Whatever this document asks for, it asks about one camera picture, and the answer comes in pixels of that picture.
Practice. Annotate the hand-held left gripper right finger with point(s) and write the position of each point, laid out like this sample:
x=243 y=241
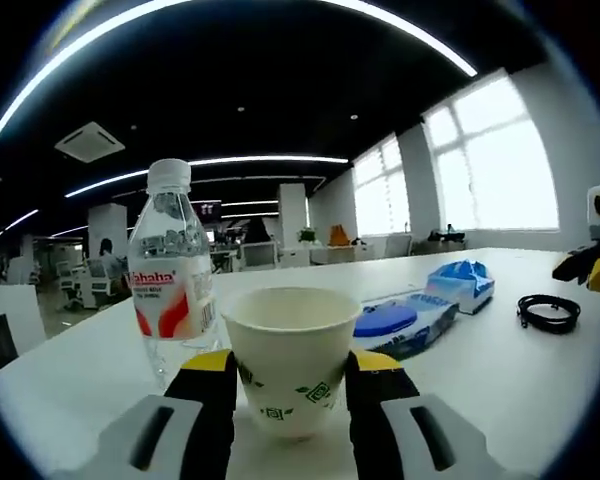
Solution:
x=405 y=435

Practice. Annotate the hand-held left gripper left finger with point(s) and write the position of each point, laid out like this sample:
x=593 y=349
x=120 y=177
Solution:
x=170 y=430

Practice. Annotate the wet wipes pack blue lid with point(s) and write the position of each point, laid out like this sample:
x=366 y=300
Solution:
x=405 y=325

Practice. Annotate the blue tissue pack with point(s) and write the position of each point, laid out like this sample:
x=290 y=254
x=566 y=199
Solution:
x=462 y=285

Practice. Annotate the white paper cup green print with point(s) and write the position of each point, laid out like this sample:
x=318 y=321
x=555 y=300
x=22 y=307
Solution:
x=290 y=360

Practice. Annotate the clear water bottle red label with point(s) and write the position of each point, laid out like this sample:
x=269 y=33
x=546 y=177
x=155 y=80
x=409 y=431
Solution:
x=170 y=280

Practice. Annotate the white table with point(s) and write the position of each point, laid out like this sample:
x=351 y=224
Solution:
x=480 y=380

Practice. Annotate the large bright window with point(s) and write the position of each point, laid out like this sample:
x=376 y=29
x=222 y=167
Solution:
x=495 y=160

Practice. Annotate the black object on windowsill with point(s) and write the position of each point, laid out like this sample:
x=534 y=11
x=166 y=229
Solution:
x=447 y=234

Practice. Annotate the row of white office chairs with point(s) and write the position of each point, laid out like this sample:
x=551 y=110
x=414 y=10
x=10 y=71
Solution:
x=97 y=274

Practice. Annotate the white low cabinet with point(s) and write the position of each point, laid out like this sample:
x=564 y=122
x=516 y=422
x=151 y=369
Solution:
x=340 y=255

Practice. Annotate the smaller bright window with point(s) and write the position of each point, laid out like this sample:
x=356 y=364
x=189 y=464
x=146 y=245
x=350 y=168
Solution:
x=382 y=190

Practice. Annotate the orange bag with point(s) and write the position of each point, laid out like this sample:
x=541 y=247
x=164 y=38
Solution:
x=339 y=236

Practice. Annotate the white pillar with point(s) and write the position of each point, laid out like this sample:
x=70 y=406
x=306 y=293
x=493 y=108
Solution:
x=107 y=225
x=292 y=210

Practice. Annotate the green potted plant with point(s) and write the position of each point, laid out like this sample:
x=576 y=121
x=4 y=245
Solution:
x=307 y=236

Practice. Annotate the long ceiling light strip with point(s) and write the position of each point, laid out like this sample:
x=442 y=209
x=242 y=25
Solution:
x=80 y=47
x=260 y=160

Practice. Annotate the ceiling air conditioner vent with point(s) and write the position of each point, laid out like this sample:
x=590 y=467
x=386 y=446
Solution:
x=90 y=142

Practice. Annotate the wall screen red picture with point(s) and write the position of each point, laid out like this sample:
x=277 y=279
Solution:
x=206 y=207

